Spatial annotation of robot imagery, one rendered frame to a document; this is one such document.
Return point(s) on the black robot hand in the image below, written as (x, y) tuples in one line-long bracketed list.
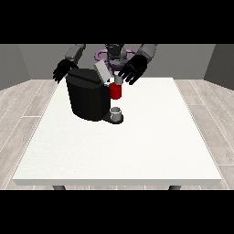
[(136, 67), (64, 69)]

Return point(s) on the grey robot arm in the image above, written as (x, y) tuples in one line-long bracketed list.
[(148, 50), (74, 52)]

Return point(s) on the small grey coffee pod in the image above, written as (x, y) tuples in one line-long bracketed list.
[(117, 79)]

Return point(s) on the red pod holder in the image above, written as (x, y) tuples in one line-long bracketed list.
[(115, 90)]

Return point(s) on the pale grey machine lid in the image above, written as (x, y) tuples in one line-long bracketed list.
[(103, 71)]

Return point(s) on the black coffee machine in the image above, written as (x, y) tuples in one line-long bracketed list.
[(87, 97)]

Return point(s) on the grey robot trunk purple rings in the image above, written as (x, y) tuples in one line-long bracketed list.
[(115, 54)]

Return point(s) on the small grey cup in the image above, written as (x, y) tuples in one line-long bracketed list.
[(116, 114)]

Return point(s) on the dark table leg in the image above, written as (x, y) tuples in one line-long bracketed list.
[(59, 187)]

